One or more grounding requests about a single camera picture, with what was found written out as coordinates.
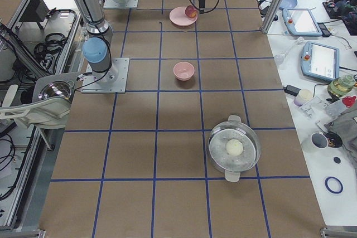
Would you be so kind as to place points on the red apple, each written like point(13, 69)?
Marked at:
point(190, 11)

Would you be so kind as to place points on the upper teach pendant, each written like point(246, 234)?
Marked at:
point(300, 22)

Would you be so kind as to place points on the pink plate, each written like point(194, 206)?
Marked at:
point(177, 17)

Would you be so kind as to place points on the lower teach pendant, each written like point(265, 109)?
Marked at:
point(319, 61)

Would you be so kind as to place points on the white steamed bun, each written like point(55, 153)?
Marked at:
point(234, 147)

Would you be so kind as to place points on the grey cloth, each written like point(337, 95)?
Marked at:
point(345, 127)

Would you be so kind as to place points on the black power adapter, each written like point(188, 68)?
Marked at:
point(291, 90)

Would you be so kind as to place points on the steel steamer pot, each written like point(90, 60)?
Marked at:
point(233, 166)

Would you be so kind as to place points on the light bulb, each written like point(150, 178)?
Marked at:
point(280, 58)

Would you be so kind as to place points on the teach pendant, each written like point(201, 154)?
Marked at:
point(300, 22)
point(319, 61)

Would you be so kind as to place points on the lavender white cup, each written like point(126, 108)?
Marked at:
point(303, 96)

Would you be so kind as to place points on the pink bowl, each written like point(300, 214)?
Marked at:
point(183, 71)

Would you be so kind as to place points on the white mug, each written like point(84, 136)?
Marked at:
point(314, 142)

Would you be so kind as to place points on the blue plate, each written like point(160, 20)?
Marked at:
point(289, 4)

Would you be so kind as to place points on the shiny steel bowl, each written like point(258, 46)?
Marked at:
point(57, 88)

